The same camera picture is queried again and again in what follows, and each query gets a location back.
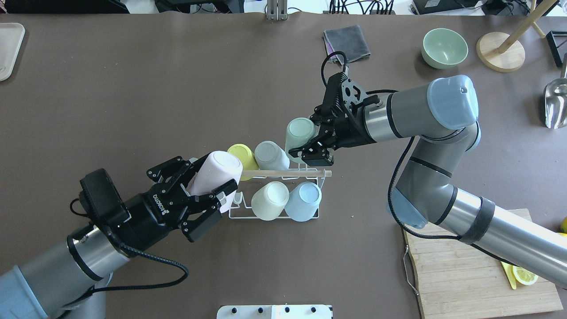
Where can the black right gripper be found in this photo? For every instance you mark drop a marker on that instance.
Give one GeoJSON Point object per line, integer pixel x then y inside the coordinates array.
{"type": "Point", "coordinates": [353, 131]}

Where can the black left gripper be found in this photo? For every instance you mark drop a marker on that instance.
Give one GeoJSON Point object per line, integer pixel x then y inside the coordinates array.
{"type": "Point", "coordinates": [144, 215]}

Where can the green plastic cup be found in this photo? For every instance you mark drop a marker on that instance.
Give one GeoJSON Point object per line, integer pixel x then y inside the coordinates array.
{"type": "Point", "coordinates": [298, 132]}

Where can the pink plastic cup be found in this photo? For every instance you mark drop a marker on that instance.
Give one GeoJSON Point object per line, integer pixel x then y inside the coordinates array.
{"type": "Point", "coordinates": [218, 168]}

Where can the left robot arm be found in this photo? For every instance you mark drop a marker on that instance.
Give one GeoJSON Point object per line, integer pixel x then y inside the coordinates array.
{"type": "Point", "coordinates": [76, 272]}

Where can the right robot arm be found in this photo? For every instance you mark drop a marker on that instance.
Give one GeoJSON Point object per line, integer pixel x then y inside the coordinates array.
{"type": "Point", "coordinates": [443, 114]}

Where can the grey plastic cup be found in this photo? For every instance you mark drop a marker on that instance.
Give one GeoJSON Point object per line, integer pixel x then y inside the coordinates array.
{"type": "Point", "coordinates": [269, 156]}

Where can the yellow plastic cup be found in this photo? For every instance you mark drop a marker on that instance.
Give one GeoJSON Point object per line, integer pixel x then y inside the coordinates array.
{"type": "Point", "coordinates": [245, 155]}

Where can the light blue plastic cup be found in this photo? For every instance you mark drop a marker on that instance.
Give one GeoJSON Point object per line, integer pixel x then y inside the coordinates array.
{"type": "Point", "coordinates": [303, 202]}

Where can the cream plastic cup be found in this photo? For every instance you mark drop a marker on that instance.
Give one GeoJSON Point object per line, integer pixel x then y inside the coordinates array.
{"type": "Point", "coordinates": [269, 201]}

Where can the grey folded cloth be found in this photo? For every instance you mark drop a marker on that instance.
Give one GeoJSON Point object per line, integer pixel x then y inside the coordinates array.
{"type": "Point", "coordinates": [349, 40]}

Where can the green bowl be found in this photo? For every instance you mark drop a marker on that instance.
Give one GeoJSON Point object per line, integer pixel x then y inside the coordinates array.
{"type": "Point", "coordinates": [443, 48]}

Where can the wooden mug tree stand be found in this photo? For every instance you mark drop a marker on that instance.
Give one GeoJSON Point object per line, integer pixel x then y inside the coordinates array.
{"type": "Point", "coordinates": [504, 53]}

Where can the wooden cutting board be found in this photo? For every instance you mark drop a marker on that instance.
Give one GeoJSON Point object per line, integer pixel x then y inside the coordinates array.
{"type": "Point", "coordinates": [456, 281]}

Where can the yellow plastic knife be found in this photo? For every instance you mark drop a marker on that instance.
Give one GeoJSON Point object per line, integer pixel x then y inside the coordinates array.
{"type": "Point", "coordinates": [508, 269]}

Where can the lemon slice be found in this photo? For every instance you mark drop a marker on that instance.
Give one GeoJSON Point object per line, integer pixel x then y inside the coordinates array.
{"type": "Point", "coordinates": [524, 276]}

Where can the metal scoop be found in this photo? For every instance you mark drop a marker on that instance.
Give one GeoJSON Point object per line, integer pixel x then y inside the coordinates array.
{"type": "Point", "coordinates": [555, 100]}

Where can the yellow lemon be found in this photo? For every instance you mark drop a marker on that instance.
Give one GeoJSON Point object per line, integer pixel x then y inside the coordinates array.
{"type": "Point", "coordinates": [563, 226]}

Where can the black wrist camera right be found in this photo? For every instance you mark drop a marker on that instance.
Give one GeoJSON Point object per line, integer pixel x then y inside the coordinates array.
{"type": "Point", "coordinates": [340, 89]}

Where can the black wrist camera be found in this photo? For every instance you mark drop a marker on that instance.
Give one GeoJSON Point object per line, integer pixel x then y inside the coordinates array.
{"type": "Point", "coordinates": [340, 89]}
{"type": "Point", "coordinates": [101, 201]}

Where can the white wire cup holder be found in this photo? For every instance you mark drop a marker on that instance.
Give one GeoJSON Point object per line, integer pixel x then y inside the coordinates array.
{"type": "Point", "coordinates": [256, 179]}

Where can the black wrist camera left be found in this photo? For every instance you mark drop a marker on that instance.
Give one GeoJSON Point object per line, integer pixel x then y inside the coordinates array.
{"type": "Point", "coordinates": [101, 201]}

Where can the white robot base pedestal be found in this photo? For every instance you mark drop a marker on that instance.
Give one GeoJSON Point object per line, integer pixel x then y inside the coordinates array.
{"type": "Point", "coordinates": [283, 311]}

